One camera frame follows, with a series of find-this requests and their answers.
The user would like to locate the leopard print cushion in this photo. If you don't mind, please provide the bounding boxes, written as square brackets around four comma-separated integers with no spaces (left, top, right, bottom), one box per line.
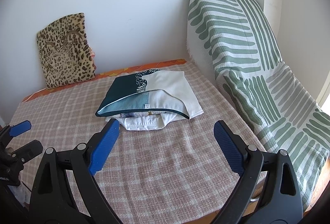
[36,12,96,89]

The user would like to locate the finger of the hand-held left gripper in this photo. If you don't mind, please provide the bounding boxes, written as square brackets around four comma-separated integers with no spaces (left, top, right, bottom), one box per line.
[12,139,44,163]
[0,120,32,148]

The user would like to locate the folded white garment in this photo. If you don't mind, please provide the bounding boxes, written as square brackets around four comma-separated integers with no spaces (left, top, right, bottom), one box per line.
[104,112,179,132]

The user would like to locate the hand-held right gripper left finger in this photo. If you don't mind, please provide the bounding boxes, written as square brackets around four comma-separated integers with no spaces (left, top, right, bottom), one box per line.
[31,119,121,224]

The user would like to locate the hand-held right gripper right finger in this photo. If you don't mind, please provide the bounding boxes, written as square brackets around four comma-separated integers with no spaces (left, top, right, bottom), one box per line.
[213,121,303,224]

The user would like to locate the patterned green and white t-shirt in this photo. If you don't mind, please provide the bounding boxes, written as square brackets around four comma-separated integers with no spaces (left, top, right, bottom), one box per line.
[97,69,204,120]

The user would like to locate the pink plaid blanket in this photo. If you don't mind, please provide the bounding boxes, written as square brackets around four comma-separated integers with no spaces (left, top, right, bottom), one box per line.
[10,62,269,222]

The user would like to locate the green striped white throw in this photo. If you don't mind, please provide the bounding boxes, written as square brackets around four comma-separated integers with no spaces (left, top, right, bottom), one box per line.
[186,0,330,214]

